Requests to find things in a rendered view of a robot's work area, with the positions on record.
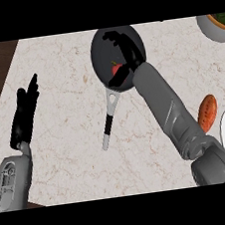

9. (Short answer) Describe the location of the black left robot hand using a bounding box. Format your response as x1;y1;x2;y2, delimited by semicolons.
1;72;48;152

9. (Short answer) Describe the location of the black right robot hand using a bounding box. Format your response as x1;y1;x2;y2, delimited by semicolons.
101;27;148;89

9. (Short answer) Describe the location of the dark grey frying pan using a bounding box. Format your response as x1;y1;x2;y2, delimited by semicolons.
86;23;159;152

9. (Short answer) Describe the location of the grey bowl with greens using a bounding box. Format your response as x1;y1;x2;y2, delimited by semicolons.
195;12;225;47

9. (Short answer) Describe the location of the orange oval vegetable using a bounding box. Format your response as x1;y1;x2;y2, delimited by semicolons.
194;93;222;135

